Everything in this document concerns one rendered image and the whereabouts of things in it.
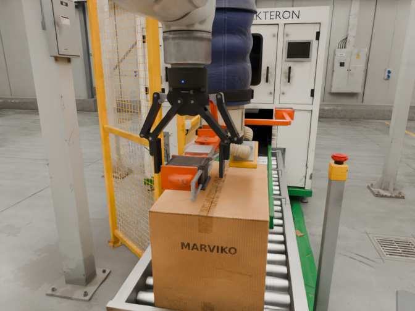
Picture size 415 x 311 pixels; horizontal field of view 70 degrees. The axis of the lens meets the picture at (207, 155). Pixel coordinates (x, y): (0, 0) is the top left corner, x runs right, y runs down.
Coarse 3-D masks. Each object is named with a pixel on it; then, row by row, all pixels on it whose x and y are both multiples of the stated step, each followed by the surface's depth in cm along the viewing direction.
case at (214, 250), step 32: (224, 192) 115; (256, 192) 115; (160, 224) 101; (192, 224) 99; (224, 224) 97; (256, 224) 95; (160, 256) 104; (192, 256) 102; (224, 256) 100; (256, 256) 98; (160, 288) 108; (192, 288) 106; (224, 288) 104; (256, 288) 101
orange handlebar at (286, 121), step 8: (248, 120) 120; (256, 120) 120; (264, 120) 119; (272, 120) 119; (280, 120) 118; (288, 120) 119; (216, 136) 90; (200, 144) 82; (216, 144) 83; (168, 176) 58; (176, 176) 57; (184, 176) 57; (192, 176) 57; (176, 184) 57; (184, 184) 57
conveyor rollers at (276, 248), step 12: (276, 180) 243; (276, 192) 218; (276, 204) 201; (276, 216) 184; (276, 228) 168; (276, 240) 158; (276, 252) 150; (276, 264) 142; (276, 276) 134; (276, 288) 125; (144, 300) 117; (264, 300) 117; (276, 300) 116; (288, 300) 116
